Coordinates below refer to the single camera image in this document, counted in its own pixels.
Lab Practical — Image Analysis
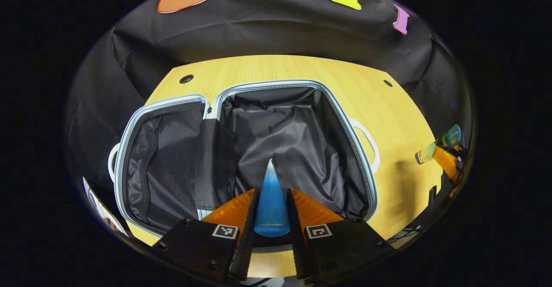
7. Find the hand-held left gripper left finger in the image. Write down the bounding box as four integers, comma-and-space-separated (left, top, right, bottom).
151, 188, 260, 284

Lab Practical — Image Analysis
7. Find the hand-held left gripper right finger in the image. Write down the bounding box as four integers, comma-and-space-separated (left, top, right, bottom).
286, 187, 395, 280

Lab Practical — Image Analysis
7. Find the teal capped cosmetic tube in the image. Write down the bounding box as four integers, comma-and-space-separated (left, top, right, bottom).
415, 124, 462, 165

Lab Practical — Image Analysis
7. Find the blue gradient cosmetic tube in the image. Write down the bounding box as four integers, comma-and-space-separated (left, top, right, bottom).
254, 158, 291, 237

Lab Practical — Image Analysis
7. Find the light blue suitcase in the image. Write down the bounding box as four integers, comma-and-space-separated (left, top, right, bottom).
107, 79, 381, 253

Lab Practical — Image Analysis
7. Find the white printed sheet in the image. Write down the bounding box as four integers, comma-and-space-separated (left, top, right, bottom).
82, 177, 130, 237

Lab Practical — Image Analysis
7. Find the black backdrop cloth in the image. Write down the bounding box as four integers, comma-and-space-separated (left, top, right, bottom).
65, 0, 475, 218

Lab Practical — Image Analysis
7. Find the black cable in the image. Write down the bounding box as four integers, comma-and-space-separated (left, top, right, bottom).
388, 223, 433, 249

